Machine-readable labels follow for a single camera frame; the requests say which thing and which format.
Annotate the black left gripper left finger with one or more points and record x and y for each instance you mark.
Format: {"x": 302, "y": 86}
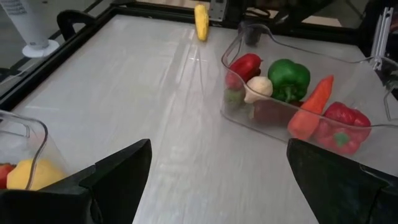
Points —
{"x": 77, "y": 199}

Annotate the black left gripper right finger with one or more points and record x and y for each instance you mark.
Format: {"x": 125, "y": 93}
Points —
{"x": 342, "y": 193}

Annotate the yellow lemon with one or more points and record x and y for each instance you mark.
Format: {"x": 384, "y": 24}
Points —
{"x": 40, "y": 174}

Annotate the red bell pepper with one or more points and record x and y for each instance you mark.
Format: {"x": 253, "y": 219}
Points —
{"x": 342, "y": 124}

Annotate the clear plastic basket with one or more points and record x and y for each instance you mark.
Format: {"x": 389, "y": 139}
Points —
{"x": 18, "y": 146}
{"x": 351, "y": 71}

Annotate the orange carrot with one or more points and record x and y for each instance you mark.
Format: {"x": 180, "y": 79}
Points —
{"x": 311, "y": 109}

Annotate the green bell pepper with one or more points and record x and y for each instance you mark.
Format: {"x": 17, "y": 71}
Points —
{"x": 289, "y": 77}

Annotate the white garlic bulb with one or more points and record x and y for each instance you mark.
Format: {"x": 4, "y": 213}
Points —
{"x": 259, "y": 87}

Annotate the small green vegetable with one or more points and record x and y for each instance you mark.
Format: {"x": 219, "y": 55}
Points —
{"x": 233, "y": 97}

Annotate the long red pepper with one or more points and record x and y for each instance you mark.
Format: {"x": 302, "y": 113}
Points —
{"x": 245, "y": 67}

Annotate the yellow corn cob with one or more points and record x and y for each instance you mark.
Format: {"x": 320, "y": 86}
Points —
{"x": 201, "y": 21}

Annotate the red apple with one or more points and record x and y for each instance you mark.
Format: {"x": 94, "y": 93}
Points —
{"x": 4, "y": 175}

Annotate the grey metal mounting plate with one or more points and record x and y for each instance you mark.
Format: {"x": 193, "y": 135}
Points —
{"x": 217, "y": 9}

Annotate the black metal table frame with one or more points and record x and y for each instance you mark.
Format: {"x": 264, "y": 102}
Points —
{"x": 31, "y": 77}

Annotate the silver aluminium extrusion post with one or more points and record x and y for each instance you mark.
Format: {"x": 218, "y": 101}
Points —
{"x": 382, "y": 37}

